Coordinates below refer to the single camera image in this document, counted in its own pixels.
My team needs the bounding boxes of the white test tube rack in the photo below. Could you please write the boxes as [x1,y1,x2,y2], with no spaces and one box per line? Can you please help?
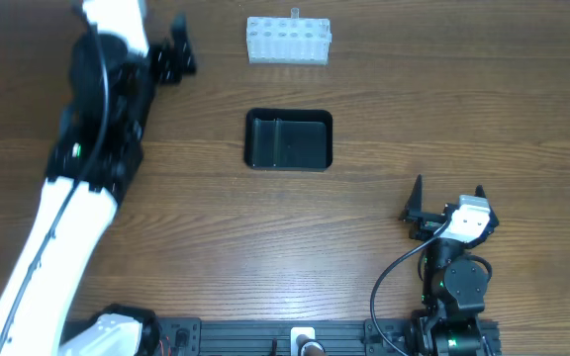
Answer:
[245,16,333,66]

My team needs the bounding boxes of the mounting rail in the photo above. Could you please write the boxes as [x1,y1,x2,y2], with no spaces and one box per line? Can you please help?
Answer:
[61,317,503,356]

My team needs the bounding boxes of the black tray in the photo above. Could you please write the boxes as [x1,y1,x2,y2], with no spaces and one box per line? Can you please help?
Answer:
[243,107,334,173]

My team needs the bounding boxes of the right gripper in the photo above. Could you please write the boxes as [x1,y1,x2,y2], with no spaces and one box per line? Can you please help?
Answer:
[399,173,488,242]

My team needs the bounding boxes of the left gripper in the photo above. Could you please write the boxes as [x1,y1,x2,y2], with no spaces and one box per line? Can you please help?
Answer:
[148,12,199,86]

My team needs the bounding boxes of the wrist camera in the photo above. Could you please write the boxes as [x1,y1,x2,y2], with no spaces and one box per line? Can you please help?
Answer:
[80,0,150,56]
[446,194,493,244]

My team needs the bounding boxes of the black cable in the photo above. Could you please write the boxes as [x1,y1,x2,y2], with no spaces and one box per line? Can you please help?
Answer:
[72,3,112,185]
[368,222,452,356]

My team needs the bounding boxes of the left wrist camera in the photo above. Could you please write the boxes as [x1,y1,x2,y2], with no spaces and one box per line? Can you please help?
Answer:
[80,0,150,56]

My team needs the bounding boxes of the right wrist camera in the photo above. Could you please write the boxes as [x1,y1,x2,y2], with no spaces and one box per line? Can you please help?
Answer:
[446,194,493,244]

